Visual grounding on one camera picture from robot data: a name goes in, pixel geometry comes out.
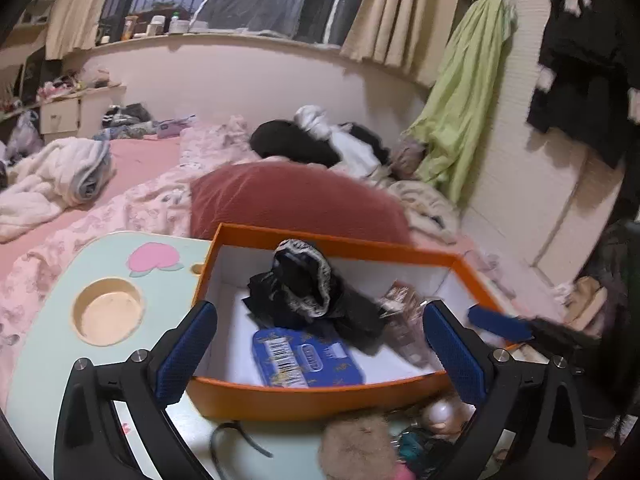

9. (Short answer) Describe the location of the pile of clothes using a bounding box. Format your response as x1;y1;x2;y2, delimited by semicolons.
92;104;196;141

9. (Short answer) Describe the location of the cream curtain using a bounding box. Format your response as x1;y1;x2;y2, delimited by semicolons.
340;0;463;86
45;0;121;61

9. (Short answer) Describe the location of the clutter on nightstand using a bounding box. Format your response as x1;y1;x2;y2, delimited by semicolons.
37;67;111;101

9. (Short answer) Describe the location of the mint green desktop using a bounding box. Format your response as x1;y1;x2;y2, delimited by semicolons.
5;231;551;480

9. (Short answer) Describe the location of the green hanging garment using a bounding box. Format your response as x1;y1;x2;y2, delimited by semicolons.
402;0;518;206

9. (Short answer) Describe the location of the white wardrobe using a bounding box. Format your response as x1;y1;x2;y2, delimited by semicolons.
460;0;631;291

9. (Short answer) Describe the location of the black lace garment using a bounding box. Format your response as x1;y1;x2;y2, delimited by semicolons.
242;239;388;356

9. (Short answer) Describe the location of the cream fleece garment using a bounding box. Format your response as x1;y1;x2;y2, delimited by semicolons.
387;180;461;243

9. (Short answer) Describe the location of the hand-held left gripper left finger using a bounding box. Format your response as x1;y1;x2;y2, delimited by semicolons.
52;300;219;480

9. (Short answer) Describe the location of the teal small item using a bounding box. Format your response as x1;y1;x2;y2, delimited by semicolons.
397;427;466;480

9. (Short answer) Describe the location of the black hair band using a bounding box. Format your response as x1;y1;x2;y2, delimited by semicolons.
210;421;275;480

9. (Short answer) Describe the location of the clear plastic bag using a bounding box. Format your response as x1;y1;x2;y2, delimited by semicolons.
7;110;43;156

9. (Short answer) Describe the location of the white garment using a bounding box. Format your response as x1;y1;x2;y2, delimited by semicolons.
294;105;386;176

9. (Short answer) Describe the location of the pink floral blanket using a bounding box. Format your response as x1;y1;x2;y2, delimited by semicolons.
0;115;416;386

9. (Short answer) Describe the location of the red pillow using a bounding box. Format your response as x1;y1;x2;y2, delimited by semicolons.
190;162;416;248

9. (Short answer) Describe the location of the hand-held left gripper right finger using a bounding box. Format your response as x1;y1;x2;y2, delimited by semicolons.
422;300;590;480

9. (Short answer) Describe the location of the pink bed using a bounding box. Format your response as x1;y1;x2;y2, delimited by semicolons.
0;137;526;311

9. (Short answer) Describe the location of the clear plastic packet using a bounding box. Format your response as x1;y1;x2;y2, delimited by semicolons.
377;280;441;368

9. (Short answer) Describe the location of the white fleece blanket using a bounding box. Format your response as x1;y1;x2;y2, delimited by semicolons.
0;137;116;243

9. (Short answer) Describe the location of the grey purple garment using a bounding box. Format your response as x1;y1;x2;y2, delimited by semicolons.
390;140;426;181

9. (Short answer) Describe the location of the blue tin box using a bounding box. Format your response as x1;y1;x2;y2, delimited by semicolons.
251;327;366;388

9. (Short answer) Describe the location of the orange cardboard box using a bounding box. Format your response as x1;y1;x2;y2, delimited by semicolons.
187;222;521;422

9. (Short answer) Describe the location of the beige fluffy pompom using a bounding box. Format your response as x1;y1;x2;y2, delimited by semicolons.
319;412;401;480

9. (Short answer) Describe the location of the black hanging garment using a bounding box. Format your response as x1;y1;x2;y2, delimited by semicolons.
525;0;640;168

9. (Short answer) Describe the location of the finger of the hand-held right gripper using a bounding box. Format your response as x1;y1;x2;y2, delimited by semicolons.
467;306;601;351

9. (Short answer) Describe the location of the white round toy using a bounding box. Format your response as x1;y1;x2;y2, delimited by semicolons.
420;400;476;436

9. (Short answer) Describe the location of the beige bag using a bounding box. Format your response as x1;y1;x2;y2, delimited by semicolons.
565;275;608;331

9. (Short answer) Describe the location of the white nightstand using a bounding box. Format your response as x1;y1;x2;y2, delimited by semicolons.
39;85;126;136

